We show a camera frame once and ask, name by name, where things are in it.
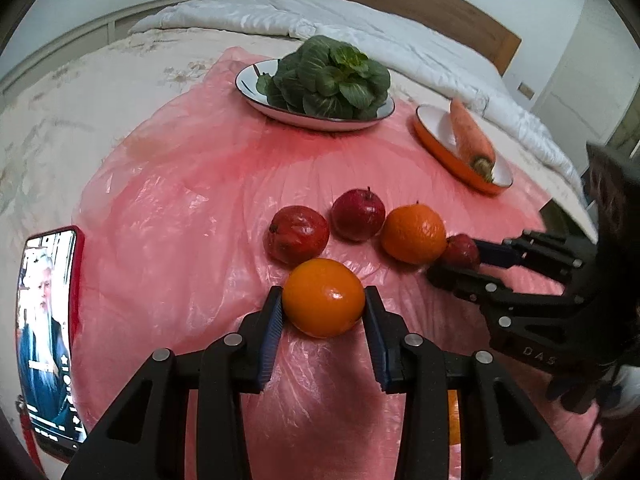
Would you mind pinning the green leafy vegetable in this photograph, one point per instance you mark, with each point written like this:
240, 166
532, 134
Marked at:
325, 80

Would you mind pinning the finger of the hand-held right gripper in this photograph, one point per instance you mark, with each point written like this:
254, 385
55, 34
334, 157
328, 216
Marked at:
495, 255
460, 285

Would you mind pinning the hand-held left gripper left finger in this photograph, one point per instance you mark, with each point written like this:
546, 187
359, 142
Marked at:
270, 330

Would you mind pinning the white low slatted cabinet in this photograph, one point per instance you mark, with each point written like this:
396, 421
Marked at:
125, 20

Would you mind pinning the person's right hand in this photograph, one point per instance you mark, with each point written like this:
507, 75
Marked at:
575, 392

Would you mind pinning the white oval plate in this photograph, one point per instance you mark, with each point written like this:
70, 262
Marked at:
250, 80

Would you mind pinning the orange enamel plate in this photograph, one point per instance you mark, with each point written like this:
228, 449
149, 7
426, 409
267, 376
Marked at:
435, 125

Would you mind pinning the pink plastic sheet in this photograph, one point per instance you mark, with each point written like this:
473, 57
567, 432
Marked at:
175, 210

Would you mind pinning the white wardrobe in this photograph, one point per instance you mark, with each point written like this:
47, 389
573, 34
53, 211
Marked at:
575, 85

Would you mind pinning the orange mandarin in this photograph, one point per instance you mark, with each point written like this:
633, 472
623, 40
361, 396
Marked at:
322, 297
454, 417
412, 232

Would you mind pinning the wall socket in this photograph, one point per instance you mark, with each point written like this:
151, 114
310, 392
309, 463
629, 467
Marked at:
525, 90

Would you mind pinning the carrot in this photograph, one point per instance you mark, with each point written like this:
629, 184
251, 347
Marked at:
467, 130

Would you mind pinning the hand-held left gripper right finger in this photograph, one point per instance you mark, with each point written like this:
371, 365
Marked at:
375, 335

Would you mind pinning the red apple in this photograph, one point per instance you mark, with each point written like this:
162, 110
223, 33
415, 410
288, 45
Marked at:
460, 252
295, 235
357, 215

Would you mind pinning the red smartphone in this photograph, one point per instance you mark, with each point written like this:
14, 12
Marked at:
45, 335

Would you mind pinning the white duvet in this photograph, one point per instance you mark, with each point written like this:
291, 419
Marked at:
350, 20

